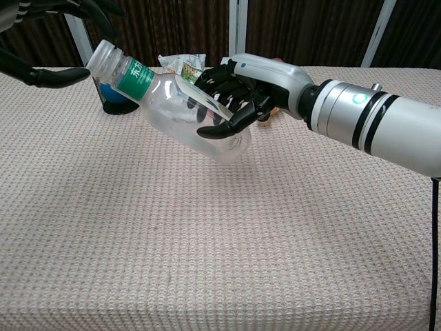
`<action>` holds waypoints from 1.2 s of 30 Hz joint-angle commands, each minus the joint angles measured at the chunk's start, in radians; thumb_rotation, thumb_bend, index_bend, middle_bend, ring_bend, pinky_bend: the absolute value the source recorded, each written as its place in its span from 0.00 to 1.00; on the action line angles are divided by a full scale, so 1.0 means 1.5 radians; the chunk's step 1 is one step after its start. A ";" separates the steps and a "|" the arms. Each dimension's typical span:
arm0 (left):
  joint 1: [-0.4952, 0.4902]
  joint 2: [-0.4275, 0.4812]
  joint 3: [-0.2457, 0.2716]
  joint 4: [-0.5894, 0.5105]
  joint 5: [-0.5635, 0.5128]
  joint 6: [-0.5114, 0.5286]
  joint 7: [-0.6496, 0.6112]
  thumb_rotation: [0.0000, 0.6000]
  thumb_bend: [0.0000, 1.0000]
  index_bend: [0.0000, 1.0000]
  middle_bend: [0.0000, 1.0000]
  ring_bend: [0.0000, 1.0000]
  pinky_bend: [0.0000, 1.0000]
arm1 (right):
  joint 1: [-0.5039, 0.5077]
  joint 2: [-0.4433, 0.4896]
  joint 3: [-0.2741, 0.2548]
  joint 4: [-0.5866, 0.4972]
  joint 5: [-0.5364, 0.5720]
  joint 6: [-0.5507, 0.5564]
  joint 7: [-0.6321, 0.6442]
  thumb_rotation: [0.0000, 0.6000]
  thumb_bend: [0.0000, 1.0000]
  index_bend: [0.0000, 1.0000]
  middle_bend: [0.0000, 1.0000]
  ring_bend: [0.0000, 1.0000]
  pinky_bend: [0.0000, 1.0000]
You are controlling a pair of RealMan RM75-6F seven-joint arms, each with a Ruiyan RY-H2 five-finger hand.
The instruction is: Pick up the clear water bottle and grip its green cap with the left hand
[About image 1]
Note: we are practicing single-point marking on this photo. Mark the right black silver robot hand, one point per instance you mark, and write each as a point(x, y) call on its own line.
point(275, 82)

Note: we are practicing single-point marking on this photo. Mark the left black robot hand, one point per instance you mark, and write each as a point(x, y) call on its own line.
point(51, 77)

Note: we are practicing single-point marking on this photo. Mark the translucent white bottle cap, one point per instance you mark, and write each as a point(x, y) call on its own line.
point(103, 58)

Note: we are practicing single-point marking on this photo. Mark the transparent plastic water bottle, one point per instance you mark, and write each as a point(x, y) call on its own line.
point(172, 110)

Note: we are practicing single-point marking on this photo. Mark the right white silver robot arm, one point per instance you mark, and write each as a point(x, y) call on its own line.
point(389, 127)

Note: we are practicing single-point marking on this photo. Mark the orange tea bottle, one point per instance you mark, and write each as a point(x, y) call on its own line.
point(268, 113)

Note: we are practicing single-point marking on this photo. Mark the blue ball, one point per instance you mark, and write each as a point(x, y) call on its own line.
point(110, 94)

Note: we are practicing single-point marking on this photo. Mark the black mesh pen holder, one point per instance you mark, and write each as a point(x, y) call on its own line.
point(119, 108)

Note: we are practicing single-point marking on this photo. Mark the white green snack bag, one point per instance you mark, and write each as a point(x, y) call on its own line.
point(182, 65)

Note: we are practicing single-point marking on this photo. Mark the dark brown curtain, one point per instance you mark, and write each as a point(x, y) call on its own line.
point(165, 24)

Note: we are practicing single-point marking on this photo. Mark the beige woven tablecloth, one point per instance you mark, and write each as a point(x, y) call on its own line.
point(172, 224)

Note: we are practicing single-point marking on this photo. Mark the white frame post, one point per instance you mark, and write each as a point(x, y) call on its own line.
point(379, 31)
point(80, 41)
point(238, 24)

